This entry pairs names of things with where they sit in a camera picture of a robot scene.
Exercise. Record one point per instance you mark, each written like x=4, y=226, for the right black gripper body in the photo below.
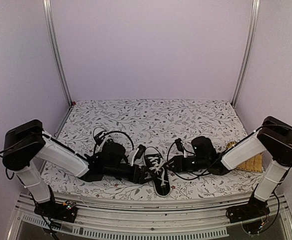
x=187, y=167

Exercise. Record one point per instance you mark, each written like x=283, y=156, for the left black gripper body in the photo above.
x=133, y=176

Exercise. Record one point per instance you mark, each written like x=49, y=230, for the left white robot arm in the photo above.
x=28, y=141

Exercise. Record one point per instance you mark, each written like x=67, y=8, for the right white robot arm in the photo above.
x=273, y=136

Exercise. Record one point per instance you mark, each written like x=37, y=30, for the floral patterned table mat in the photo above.
x=156, y=123

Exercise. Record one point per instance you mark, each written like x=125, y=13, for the woven bamboo tray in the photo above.
x=253, y=164

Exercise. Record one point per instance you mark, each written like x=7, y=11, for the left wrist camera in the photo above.
x=138, y=154

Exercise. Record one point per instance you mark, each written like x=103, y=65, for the front aluminium rail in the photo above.
x=116, y=219

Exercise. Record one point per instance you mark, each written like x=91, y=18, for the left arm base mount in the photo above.
x=66, y=211

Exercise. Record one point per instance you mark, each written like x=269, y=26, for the right aluminium frame post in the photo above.
x=247, y=51

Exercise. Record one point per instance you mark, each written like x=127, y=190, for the aluminium frame post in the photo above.
x=55, y=49
x=247, y=51

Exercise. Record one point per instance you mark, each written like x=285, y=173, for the left aluminium frame post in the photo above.
x=55, y=49

